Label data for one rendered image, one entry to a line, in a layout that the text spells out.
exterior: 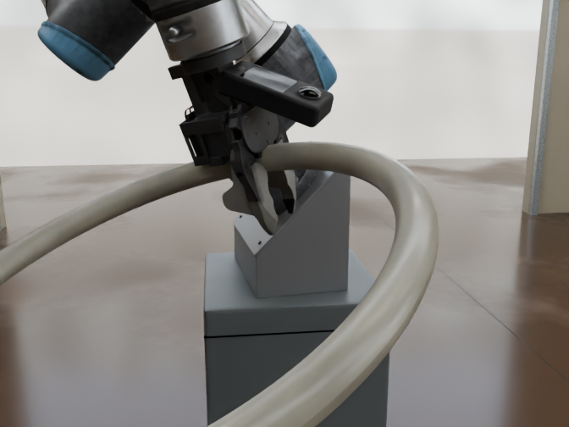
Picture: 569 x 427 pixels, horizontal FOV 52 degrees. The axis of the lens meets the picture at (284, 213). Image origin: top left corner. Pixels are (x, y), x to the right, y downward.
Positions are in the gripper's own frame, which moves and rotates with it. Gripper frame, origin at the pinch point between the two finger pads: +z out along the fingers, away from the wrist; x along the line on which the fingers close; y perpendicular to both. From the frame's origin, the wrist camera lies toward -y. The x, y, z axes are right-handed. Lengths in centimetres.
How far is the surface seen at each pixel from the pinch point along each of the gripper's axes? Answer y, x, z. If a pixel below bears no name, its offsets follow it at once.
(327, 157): -9.6, 3.5, -7.9
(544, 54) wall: 36, -515, 126
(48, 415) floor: 169, -42, 105
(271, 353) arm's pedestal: 33, -25, 46
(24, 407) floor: 182, -41, 103
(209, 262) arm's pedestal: 59, -46, 37
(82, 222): 18.4, 12.3, -6.9
